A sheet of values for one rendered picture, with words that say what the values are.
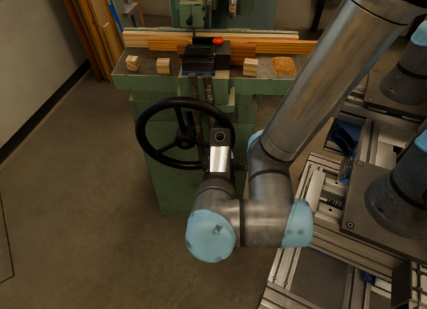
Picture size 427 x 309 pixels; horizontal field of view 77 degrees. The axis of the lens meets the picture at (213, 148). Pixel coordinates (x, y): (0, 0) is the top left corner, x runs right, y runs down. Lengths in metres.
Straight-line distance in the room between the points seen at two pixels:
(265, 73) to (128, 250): 1.10
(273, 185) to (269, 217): 0.06
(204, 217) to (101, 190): 1.40
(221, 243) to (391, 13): 0.34
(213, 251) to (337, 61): 0.30
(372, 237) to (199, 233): 0.41
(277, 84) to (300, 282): 0.79
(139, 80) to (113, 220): 0.94
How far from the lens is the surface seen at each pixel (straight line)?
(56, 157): 2.07
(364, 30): 0.36
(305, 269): 1.28
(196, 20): 0.91
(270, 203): 0.43
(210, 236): 0.40
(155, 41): 1.00
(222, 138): 0.56
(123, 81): 0.93
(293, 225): 0.43
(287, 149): 0.45
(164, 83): 0.89
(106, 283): 1.51
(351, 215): 0.70
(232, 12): 1.02
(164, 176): 1.26
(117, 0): 1.77
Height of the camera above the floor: 1.37
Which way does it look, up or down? 48 degrees down
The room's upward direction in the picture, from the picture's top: straight up
